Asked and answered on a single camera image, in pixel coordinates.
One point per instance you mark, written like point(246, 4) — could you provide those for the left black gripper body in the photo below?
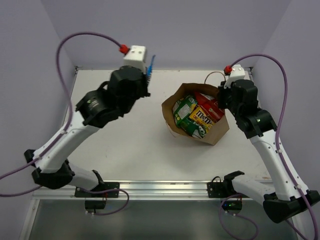
point(141, 89)

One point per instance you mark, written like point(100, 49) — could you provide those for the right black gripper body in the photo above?
point(225, 98)

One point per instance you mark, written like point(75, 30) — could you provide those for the blue white snack packet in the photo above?
point(149, 69)

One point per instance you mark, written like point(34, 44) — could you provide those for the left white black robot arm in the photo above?
point(112, 99)

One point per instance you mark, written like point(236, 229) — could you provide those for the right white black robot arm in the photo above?
point(289, 195)

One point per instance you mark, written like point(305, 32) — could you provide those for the red snack bag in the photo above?
point(210, 106)

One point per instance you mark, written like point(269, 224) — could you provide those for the yellow m&m packet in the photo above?
point(199, 116)

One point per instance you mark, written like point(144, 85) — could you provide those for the dark green snack packet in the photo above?
point(194, 129)

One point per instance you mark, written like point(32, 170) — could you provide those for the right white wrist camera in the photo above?
point(234, 73)

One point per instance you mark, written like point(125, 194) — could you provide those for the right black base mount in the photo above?
point(222, 188)

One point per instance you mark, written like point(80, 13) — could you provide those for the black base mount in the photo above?
point(222, 188)
point(99, 200)

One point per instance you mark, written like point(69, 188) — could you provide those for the aluminium rail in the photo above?
point(155, 190)

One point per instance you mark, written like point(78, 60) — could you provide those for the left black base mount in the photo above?
point(99, 200)

